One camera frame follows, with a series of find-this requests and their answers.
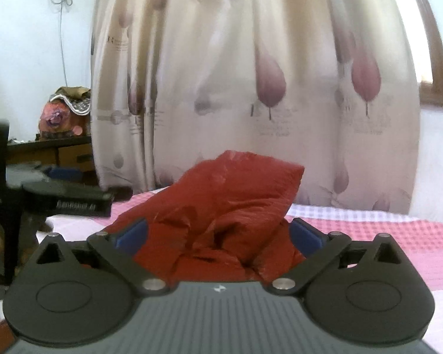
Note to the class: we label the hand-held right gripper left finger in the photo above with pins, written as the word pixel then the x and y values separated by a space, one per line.
pixel 131 236

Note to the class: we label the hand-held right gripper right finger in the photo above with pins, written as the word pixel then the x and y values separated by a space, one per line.
pixel 303 236

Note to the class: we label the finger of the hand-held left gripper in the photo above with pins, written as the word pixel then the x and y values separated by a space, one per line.
pixel 70 201
pixel 64 174

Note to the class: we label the red puffer jacket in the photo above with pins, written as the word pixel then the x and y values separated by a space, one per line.
pixel 221 199

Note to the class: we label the wooden side cabinet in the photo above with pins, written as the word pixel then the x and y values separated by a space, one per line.
pixel 70 155

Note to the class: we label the pink printed bag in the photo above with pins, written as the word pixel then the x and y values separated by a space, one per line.
pixel 61 118

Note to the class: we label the pink checked bed sheet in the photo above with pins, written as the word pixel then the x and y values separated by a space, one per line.
pixel 391 236

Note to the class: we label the leaf print curtain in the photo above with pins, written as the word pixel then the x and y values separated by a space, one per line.
pixel 214 62

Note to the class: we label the wooden window frame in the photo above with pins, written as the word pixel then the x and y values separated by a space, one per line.
pixel 437 62

